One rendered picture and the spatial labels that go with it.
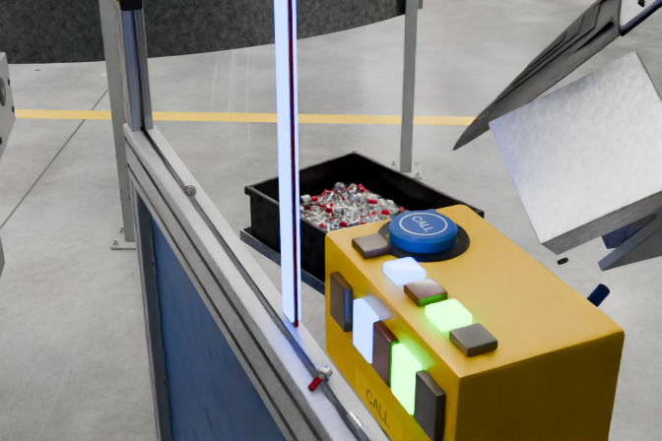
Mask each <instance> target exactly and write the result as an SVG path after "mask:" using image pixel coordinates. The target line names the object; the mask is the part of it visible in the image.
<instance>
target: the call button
mask: <svg viewBox="0 0 662 441"><path fill-rule="evenodd" d="M390 219H391V223H390V225H389V241H390V243H391V244H392V245H393V246H395V247H397V248H399V249H401V250H404V251H407V252H411V253H418V254H434V253H440V252H444V251H447V250H449V249H451V248H453V247H454V246H455V245H456V241H457V230H458V229H457V225H456V224H455V222H454V221H453V220H451V219H450V218H449V217H447V216H445V215H443V214H440V213H438V212H437V211H436V210H434V209H430V210H425V211H411V212H407V213H403V214H401V215H399V216H397V217H392V218H390Z"/></svg>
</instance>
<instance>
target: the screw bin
mask: <svg viewBox="0 0 662 441"><path fill-rule="evenodd" d="M338 182H343V183H345V185H346V184H348V183H351V182H355V183H357V184H362V185H363V187H364V188H366V189H368V190H370V191H372V192H374V193H376V194H378V195H380V196H382V197H384V198H386V199H388V200H393V201H394V203H396V204H398V205H399V206H401V207H403V208H405V209H407V210H409V211H425V210H430V209H434V210H437V209H441V208H446V207H451V206H456V205H464V206H467V207H468V208H470V209H471V210H472V211H474V212H475V213H476V214H477V215H479V216H480V217H481V218H484V217H485V211H483V210H480V209H478V208H476V207H474V206H471V205H469V204H467V203H465V202H463V201H461V200H459V199H457V198H454V197H452V196H450V195H448V194H446V193H444V192H442V191H439V190H437V189H435V188H433V187H431V186H429V185H427V184H426V183H423V182H421V181H419V180H417V179H415V178H413V177H411V176H409V175H406V174H404V173H402V172H400V171H398V170H396V169H394V168H392V167H389V166H387V165H385V164H383V163H381V162H379V161H377V160H375V159H372V158H370V157H367V156H365V155H363V154H361V153H359V152H357V151H352V152H350V153H347V154H344V155H341V156H338V157H332V158H329V159H327V160H324V161H321V162H318V163H315V164H312V165H309V166H306V167H303V168H300V169H299V170H298V197H300V196H303V195H304V194H307V195H309V197H313V196H316V195H318V194H321V193H323V191H324V190H325V189H326V190H327V191H329V190H332V188H334V187H335V184H336V183H338ZM244 194H245V195H248V196H249V197H250V219H251V235H252V236H253V237H255V238H256V239H258V240H259V241H261V242H262V243H264V244H265V245H267V246H269V247H270V248H272V249H273V250H275V251H276V252H278V253H279V254H281V255H282V253H281V217H280V180H279V175H278V176H275V177H272V178H269V179H266V180H263V181H260V182H257V183H254V184H251V185H246V186H244ZM328 232H329V231H328V230H326V229H324V228H322V227H321V226H319V225H317V224H315V223H314V222H312V221H310V220H308V219H306V218H304V217H303V216H301V215H299V263H300V267H301V268H302V269H304V270H306V271H307V272H309V273H310V274H312V275H313V276H315V277H316V278H318V279H319V280H321V281H322V282H324V283H325V236H326V233H328Z"/></svg>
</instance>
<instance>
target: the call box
mask: <svg viewBox="0 0 662 441"><path fill-rule="evenodd" d="M436 211H437V212H438V213H440V214H443V215H445V216H447V217H449V218H450V219H451V220H453V221H454V222H455V224H456V225H457V229H458V230H457V241H456V245H455V246H454V247H453V248H451V249H449V250H447V251H444V252H440V253H434V254H418V253H411V252H407V251H404V250H401V249H399V248H397V247H395V246H393V245H392V244H391V243H390V241H389V225H390V223H391V220H381V221H377V222H372V223H367V224H362V225H357V226H353V227H348V228H343V229H338V230H334V231H330V232H328V233H326V236H325V348H326V352H327V354H328V355H329V357H330V358H331V359H332V361H333V362H334V363H335V365H336V366H337V367H338V369H339V370H340V371H341V373H342V374H343V375H344V377H345V378H346V380H347V381H348V382H349V384H350V385H351V386H352V388H353V389H354V390H355V392H356V393H357V394H358V396H359V397H360V398H361V400H362V401H363V402H364V404H365V405H366V407H367V408H368V409H369V411H370V412H371V413H372V415H373V416H374V417H375V419H376V420H377V421H378V423H379V424H380V425H381V427H382V428H383V429H384V431H385V432H386V433H387V435H388V436H389V437H390V439H391V440H392V441H431V440H430V439H429V438H428V436H427V435H426V433H425V432H424V431H423V429H422V428H421V427H420V426H419V425H418V424H417V423H416V421H415V420H414V417H413V414H409V413H408V411H407V410H406V409H405V408H404V406H403V405H402V404H401V403H400V401H399V400H398V399H397V398H396V396H395V395H394V394H393V393H392V388H389V387H387V385H386V384H385V383H384V382H383V380H382V379H381V378H380V377H379V375H378V374H377V373H376V372H375V370H374V369H373V368H372V366H371V363H368V362H367V360H366V359H365V358H364V356H363V355H362V354H361V353H360V351H359V350H358V349H357V348H356V346H355V345H354V300H356V299H360V298H361V299H363V300H364V301H365V303H366V304H367V305H368V306H369V307H370V308H371V309H372V311H373V312H374V313H375V314H376V315H377V316H378V321H379V320H380V321H382V322H383V323H384V324H385V325H386V326H387V327H388V329H389V330H390V331H391V332H392V333H393V334H394V335H395V337H396V338H397V339H398V340H399V344H402V345H403V346H404V347H405V348H406V349H407V350H408V351H409V352H410V354H411V355H412V356H413V357H414V358H415V359H416V360H417V361H418V362H419V363H420V364H421V366H422V369H425V371H426V372H427V373H428V374H429V375H430V376H431V377H432V379H433V380H434V381H435V382H436V383H437V384H438V385H439V386H440V388H441V389H442V390H443V391H444V392H445V409H444V424H443V439H442V441H608V439H609V433H610V427H611V421H612V415H613V408H614V402H615V396H616V391H617V384H618V378H619V372H620V366H621V360H622V353H623V347H624V341H625V332H624V329H623V328H622V326H620V325H619V324H618V323H617V322H615V321H614V320H613V319H611V318H610V317H609V316H608V315H606V314H605V313H604V312H602V311H601V310H600V309H599V308H597V307H596V306H595V305H593V304H592V303H591V302H590V301H588V300H587V299H586V298H585V297H583V296H582V295H581V294H579V293H578V292H577V291H576V290H574V289H573V288H572V287H570V286H569V285H568V284H567V283H565V282H564V281H562V280H561V279H560V278H559V277H557V276H556V275H555V274H553V273H552V272H551V271H550V270H548V269H547V268H546V267H544V266H543V265H542V264H541V263H539V262H538V261H537V260H535V259H534V258H533V257H532V256H530V255H529V254H528V253H526V252H525V251H524V250H523V249H521V248H520V247H519V246H518V245H516V244H515V243H514V242H512V241H511V240H510V239H509V238H507V237H506V236H505V235H503V234H502V233H501V232H500V231H498V230H497V229H496V228H494V227H493V226H492V225H491V224H489V223H488V222H487V221H485V220H484V219H483V218H481V217H480V216H479V215H477V214H476V213H475V212H474V211H472V210H471V209H470V208H468V207H467V206H464V205H456V206H451V207H446V208H441V209H437V210H436ZM374 233H379V234H380V235H381V236H382V237H383V238H384V239H385V240H386V241H387V242H388V243H389V244H390V245H391V252H390V254H387V255H382V256H378V257H373V258H369V259H364V258H363V257H362V256H361V255H360V254H359V253H358V252H357V251H356V250H355V249H354V248H353V247H352V239H353V238H355V237H360V236H365V235H370V234H374ZM408 257H411V258H413V259H414V260H415V261H416V262H417V263H418V264H419V265H420V266H421V267H422V268H423V269H424V270H425V272H426V277H425V279H426V278H433V279H435V280H436V281H437V282H438V283H439V284H440V285H441V286H442V287H443V288H444V289H445V290H446V291H447V300H450V299H456V300H457V301H458V302H459V303H460V304H461V305H462V306H463V307H464V308H465V309H466V310H467V311H468V312H469V313H470V314H471V315H472V322H471V324H475V323H481V324H482V325H483V326H484V327H485V328H486V329H487V330H488V331H489V332H490V333H491V334H492V335H493V336H494V337H495V338H496V339H497V341H498V343H497V349H495V350H491V351H488V352H484V353H480V354H477V355H473V356H470V357H467V356H465V355H464V354H463V353H462V351H461V350H460V349H459V348H458V347H457V346H456V345H455V344H454V343H453V342H452V341H451V340H450V339H449V331H450V330H452V329H450V330H447V331H441V330H440V329H439V328H438V327H437V326H436V325H435V324H434V323H433V322H432V321H431V319H430V318H429V317H428V316H427V315H426V307H425V306H424V307H418V306H417V305H416V304H415V303H414V302H413V301H412V300H411V299H410V298H409V297H408V296H407V295H406V294H405V293H404V290H403V289H404V285H403V284H401V285H397V284H396V283H395V282H394V281H392V280H391V279H390V278H389V277H388V276H387V275H386V274H385V273H384V272H383V264H384V263H386V262H391V261H395V260H400V259H404V258H408ZM332 272H339V273H340V274H341V275H342V276H343V278H344V279H345V280H346V281H347V282H348V283H349V284H350V285H351V287H352V288H353V330H352V331H351V332H347V333H345V332H344V331H343V330H342V329H341V328H340V326H339V325H338V324H337V323H336V322H335V320H334V319H333V318H332V317H331V315H330V273H332ZM471 324H469V325H471Z"/></svg>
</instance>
